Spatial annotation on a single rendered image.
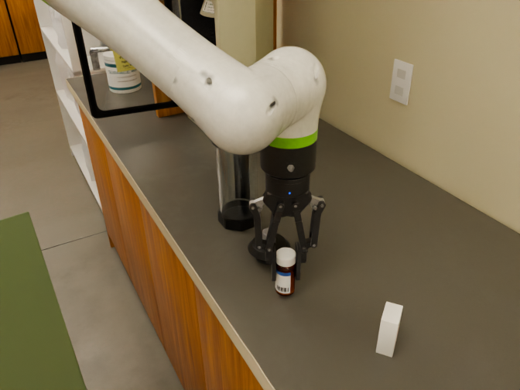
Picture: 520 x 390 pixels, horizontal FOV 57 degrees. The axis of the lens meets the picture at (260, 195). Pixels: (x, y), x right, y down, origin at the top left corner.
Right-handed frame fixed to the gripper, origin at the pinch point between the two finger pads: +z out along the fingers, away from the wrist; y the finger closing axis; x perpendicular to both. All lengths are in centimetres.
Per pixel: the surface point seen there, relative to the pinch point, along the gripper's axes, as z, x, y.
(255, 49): -22, -67, 3
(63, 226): 102, -161, 114
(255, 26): -28, -67, 3
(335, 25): -24, -87, -23
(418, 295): 7.6, 2.3, -25.8
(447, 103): -14, -44, -45
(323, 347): 7.7, 13.9, -5.5
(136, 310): 102, -91, 59
